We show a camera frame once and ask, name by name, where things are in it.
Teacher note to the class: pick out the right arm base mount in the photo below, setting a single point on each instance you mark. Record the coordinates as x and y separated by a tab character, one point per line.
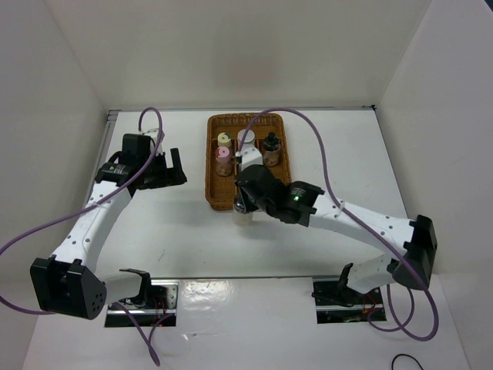
335	307

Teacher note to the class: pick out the black cap bottle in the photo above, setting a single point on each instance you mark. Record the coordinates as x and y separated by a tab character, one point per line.
240	215
271	150

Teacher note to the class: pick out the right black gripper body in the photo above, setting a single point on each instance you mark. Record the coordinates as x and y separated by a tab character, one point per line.
251	203

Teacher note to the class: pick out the pink cap spice bottle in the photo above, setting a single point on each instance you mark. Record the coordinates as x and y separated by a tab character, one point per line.
223	164

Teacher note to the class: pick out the aluminium table rail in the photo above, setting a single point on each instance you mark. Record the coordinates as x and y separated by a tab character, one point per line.
106	139

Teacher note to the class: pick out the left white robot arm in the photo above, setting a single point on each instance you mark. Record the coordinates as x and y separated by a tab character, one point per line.
66	282

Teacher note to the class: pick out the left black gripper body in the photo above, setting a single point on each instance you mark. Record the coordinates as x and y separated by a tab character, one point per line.
157	174

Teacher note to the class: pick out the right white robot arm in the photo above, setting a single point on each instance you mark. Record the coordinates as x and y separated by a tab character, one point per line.
408	247

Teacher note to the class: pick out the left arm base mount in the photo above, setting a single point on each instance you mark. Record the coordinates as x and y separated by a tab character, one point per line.
159	308

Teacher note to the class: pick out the brown wicker divided basket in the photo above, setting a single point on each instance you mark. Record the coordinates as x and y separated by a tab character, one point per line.
221	190

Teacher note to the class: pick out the yellow cap spice bottle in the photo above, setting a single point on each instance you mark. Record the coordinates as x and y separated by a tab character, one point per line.
224	139

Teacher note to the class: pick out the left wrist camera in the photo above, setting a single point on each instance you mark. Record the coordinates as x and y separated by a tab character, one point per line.
138	147

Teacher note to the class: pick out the silver cap jar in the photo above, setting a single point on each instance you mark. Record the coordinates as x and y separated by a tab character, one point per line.
246	137

